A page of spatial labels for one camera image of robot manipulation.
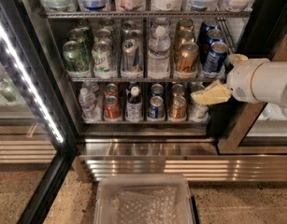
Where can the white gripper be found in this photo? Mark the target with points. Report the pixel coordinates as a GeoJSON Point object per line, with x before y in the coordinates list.
{"type": "Point", "coordinates": [241, 79]}

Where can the blue pepsi can front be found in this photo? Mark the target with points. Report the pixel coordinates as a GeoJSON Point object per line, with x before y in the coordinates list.
{"type": "Point", "coordinates": [215, 57]}

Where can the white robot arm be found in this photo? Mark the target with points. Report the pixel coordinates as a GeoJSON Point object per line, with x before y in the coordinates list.
{"type": "Point", "coordinates": [252, 81]}

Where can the blue pepsi can middle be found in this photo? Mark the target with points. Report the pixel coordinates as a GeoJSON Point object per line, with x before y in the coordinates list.
{"type": "Point", "coordinates": [210, 36]}

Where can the gold can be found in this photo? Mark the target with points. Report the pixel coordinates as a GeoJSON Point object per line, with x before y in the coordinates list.
{"type": "Point", "coordinates": [178, 90]}
{"type": "Point", "coordinates": [182, 37]}
{"type": "Point", "coordinates": [187, 56]}
{"type": "Point", "coordinates": [185, 24]}
{"type": "Point", "coordinates": [178, 108]}

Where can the silver can bottom front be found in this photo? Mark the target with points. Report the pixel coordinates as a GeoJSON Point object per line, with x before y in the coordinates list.
{"type": "Point", "coordinates": [198, 112]}

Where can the gold can bottom rear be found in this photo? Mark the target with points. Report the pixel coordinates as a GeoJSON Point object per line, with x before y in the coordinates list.
{"type": "Point", "coordinates": [178, 90]}

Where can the blue pepsi can rear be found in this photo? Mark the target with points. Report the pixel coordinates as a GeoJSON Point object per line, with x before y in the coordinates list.
{"type": "Point", "coordinates": [206, 25]}

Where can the gold can bottom front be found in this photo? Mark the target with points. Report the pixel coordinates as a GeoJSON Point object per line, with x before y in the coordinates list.
{"type": "Point", "coordinates": [178, 108]}

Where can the gold can middle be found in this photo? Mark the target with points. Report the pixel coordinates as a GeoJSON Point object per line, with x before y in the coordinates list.
{"type": "Point", "coordinates": [182, 37]}

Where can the blue can bottom rear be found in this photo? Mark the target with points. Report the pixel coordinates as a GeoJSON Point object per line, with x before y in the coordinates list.
{"type": "Point", "coordinates": [157, 90]}

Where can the clear water bottle middle shelf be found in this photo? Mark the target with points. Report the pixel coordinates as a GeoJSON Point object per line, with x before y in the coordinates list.
{"type": "Point", "coordinates": [159, 53]}

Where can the clear water bottle shelf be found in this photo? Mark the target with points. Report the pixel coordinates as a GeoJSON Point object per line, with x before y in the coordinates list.
{"type": "Point", "coordinates": [88, 103]}
{"type": "Point", "coordinates": [159, 53]}

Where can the blue can bottom front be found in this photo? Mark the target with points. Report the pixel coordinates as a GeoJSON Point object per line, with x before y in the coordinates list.
{"type": "Point", "coordinates": [156, 107]}

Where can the silver blue can front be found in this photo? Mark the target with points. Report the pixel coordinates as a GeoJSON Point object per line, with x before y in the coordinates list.
{"type": "Point", "coordinates": [130, 56]}

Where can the silver can middle column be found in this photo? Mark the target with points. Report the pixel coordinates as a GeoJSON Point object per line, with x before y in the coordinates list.
{"type": "Point", "coordinates": [135, 37]}

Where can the orange can rear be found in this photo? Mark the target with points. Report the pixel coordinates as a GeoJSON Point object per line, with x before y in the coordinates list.
{"type": "Point", "coordinates": [111, 89]}

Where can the orange can front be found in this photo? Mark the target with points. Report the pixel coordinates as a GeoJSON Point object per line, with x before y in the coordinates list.
{"type": "Point", "coordinates": [112, 107]}

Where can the white green can front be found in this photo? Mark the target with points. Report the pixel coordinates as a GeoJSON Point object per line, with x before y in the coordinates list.
{"type": "Point", "coordinates": [102, 57]}

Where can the white green can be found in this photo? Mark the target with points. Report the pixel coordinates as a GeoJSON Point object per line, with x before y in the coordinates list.
{"type": "Point", "coordinates": [102, 57]}
{"type": "Point", "coordinates": [103, 35]}

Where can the white green can middle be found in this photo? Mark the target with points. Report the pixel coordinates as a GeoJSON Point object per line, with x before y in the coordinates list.
{"type": "Point", "coordinates": [103, 35]}

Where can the clear water bottle bottom shelf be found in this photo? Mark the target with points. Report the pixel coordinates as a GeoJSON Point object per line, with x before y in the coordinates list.
{"type": "Point", "coordinates": [88, 103]}

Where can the open glass fridge door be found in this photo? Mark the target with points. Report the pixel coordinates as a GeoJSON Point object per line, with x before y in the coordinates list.
{"type": "Point", "coordinates": [35, 154]}

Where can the dark drink bottle white label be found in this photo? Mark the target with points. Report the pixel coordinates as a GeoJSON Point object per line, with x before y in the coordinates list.
{"type": "Point", "coordinates": [134, 105]}

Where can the clear plastic bin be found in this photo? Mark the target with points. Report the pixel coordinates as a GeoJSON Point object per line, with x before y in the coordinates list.
{"type": "Point", "coordinates": [144, 199]}

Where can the middle wire shelf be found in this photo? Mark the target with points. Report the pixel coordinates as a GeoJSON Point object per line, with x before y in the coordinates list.
{"type": "Point", "coordinates": [140, 80]}

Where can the wire shelf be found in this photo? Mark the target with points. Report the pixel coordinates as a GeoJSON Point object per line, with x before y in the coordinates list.
{"type": "Point", "coordinates": [140, 80]}
{"type": "Point", "coordinates": [143, 14]}

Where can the top wire shelf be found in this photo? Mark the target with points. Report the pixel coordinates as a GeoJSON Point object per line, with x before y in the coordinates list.
{"type": "Point", "coordinates": [143, 14]}

